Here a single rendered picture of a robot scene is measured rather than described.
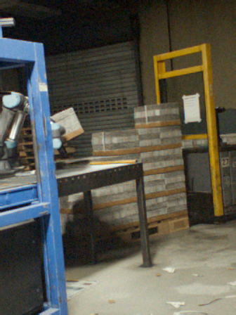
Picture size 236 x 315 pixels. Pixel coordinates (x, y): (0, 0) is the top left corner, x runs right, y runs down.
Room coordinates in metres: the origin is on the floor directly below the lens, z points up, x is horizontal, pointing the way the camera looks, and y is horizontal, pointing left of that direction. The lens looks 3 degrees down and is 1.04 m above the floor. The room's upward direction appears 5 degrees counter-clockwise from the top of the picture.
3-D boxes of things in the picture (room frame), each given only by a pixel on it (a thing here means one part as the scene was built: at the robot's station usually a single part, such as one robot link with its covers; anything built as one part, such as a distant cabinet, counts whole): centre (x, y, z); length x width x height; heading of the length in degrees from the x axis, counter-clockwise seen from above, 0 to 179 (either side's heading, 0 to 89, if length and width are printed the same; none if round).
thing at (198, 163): (6.37, -1.06, 0.40); 0.69 x 0.55 x 0.80; 40
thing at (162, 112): (5.85, -0.45, 0.65); 0.39 x 0.30 x 1.29; 40
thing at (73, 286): (3.89, 0.41, 0.01); 0.37 x 0.28 x 0.01; 149
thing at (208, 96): (5.88, -1.00, 0.97); 0.09 x 0.09 x 1.75; 40
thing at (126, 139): (5.47, 0.00, 0.95); 0.38 x 0.29 x 0.23; 41
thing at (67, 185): (3.79, 0.17, 0.74); 1.34 x 0.05 x 0.12; 149
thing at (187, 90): (6.14, -0.80, 1.27); 0.57 x 0.01 x 0.65; 40
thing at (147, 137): (5.65, -0.22, 0.95); 0.38 x 0.29 x 0.23; 40
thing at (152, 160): (5.37, 0.10, 0.42); 1.17 x 0.39 x 0.83; 130
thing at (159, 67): (6.38, -0.57, 0.97); 0.09 x 0.09 x 1.75; 40
